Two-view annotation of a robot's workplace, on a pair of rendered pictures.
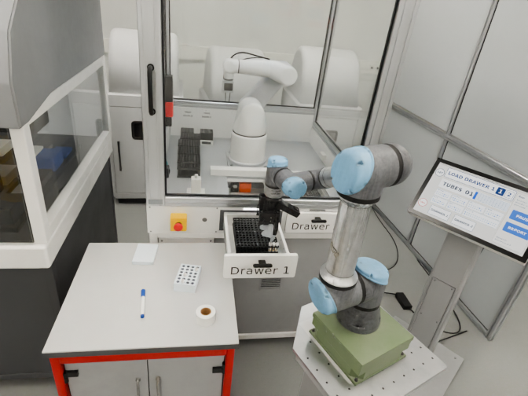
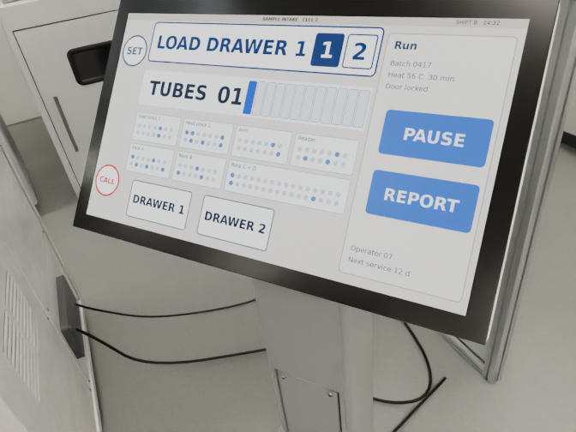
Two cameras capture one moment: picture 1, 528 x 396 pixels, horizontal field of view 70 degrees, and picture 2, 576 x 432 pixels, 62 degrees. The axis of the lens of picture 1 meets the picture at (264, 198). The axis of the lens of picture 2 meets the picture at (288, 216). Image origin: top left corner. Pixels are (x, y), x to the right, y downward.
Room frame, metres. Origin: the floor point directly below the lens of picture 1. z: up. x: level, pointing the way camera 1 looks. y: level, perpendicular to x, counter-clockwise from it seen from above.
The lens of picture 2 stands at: (1.05, -0.90, 1.31)
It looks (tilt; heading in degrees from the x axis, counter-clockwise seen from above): 36 degrees down; 351
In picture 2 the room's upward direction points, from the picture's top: 8 degrees counter-clockwise
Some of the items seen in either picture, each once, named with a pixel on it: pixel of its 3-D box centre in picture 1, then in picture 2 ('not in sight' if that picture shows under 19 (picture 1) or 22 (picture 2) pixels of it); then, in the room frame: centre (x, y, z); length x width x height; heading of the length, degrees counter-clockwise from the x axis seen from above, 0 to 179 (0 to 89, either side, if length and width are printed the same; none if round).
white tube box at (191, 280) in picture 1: (188, 277); not in sight; (1.15, 0.27, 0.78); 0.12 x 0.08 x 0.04; 1
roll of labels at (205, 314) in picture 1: (205, 315); not in sight; (0.97, 0.16, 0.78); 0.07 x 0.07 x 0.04
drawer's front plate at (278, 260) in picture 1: (260, 265); not in sight; (1.17, -0.02, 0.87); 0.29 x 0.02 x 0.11; 102
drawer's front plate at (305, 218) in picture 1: (315, 222); not in sight; (1.55, -0.26, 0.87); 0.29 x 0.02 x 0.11; 102
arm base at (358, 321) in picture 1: (360, 306); not in sight; (0.97, -0.37, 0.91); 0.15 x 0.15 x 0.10
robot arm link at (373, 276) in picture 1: (366, 280); not in sight; (0.97, -0.37, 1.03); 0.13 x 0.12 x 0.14; 121
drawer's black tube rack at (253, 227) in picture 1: (254, 237); not in sight; (1.37, 0.02, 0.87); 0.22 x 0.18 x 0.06; 12
